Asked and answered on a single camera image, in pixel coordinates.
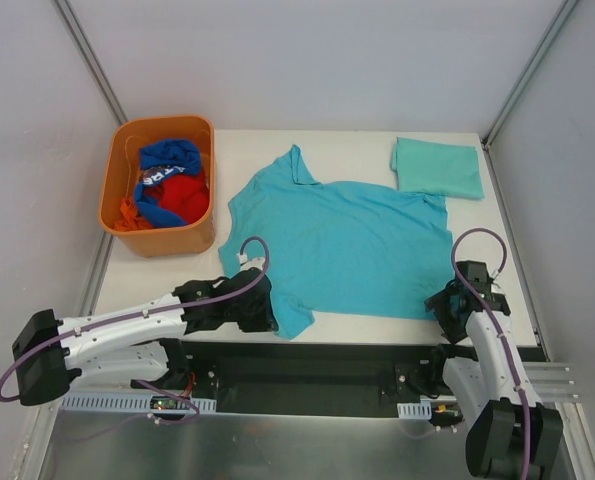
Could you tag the right white cable duct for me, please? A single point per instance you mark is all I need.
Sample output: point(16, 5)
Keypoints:
point(420, 411)

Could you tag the royal blue t shirt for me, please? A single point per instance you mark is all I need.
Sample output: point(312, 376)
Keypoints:
point(158, 162)

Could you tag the light blue t shirt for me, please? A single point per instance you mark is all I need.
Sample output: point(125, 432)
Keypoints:
point(341, 247)

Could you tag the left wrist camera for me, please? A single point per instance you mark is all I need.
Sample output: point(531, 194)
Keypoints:
point(246, 263)

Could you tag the left white cable duct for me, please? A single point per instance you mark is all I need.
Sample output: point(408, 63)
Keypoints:
point(107, 402)

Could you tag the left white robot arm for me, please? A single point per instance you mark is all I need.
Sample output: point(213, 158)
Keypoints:
point(143, 343)

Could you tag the red t shirt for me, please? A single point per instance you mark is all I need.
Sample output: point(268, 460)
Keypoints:
point(186, 196)

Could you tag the white cable duct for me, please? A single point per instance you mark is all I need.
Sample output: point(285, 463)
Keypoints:
point(107, 402)
point(420, 411)

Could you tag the left aluminium corner post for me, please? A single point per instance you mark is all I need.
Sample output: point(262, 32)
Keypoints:
point(74, 27)

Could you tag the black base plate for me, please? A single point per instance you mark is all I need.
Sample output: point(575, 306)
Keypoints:
point(306, 379)

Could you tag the orange plastic bin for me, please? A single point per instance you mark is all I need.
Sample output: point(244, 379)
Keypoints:
point(122, 174)

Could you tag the right aluminium corner post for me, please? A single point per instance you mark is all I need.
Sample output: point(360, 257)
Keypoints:
point(546, 42)

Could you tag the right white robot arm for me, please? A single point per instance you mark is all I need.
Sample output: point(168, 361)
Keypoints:
point(511, 434)

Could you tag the folded teal t shirt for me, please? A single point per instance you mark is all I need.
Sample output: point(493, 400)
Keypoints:
point(437, 169)

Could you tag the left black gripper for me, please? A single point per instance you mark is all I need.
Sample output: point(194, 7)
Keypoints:
point(261, 304)

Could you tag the orange t shirt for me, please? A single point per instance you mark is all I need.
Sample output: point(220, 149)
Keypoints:
point(130, 219)

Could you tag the aluminium corner post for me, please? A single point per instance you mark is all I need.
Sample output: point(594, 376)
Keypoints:
point(546, 42)
point(74, 27)

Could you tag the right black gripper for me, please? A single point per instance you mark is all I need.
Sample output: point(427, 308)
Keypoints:
point(442, 306)

